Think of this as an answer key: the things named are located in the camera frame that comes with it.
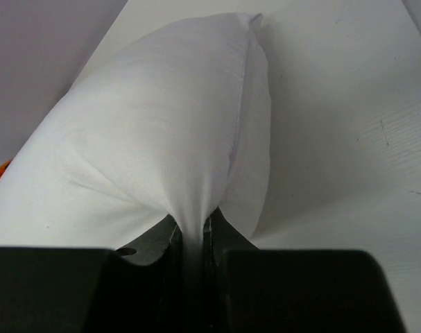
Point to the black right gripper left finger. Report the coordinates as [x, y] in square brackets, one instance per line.
[135, 288]

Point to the white pillow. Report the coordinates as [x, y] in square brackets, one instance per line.
[176, 124]

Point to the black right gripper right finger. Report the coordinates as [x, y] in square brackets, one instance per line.
[254, 290]

